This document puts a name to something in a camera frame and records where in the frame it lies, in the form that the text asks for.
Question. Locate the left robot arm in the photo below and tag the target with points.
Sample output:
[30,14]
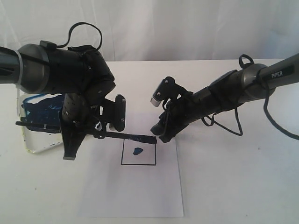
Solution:
[80,73]

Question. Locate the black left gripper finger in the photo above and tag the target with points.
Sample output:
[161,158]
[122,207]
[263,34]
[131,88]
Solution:
[72,139]

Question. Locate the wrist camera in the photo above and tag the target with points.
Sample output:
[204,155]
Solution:
[167,89]
[116,113]

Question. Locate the white backdrop curtain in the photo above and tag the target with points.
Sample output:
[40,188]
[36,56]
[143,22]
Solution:
[142,30]

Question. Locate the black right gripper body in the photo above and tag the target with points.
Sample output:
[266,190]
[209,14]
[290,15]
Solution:
[180,112]

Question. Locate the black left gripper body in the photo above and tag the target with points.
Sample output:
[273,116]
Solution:
[88,109]

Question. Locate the white paper sheet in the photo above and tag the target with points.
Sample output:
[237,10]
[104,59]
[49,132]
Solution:
[126,178]

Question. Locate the black paintbrush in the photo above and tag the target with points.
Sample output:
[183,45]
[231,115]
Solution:
[97,134]

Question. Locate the white paint tray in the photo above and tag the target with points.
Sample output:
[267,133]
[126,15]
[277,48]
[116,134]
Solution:
[39,109]

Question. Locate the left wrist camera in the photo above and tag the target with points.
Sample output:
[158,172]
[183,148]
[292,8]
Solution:
[116,113]

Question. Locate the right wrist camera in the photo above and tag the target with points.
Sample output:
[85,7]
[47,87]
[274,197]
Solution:
[167,89]

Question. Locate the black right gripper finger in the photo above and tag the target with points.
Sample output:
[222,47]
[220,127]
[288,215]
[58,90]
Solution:
[159,128]
[167,135]

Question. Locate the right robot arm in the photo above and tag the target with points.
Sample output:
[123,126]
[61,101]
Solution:
[254,81]

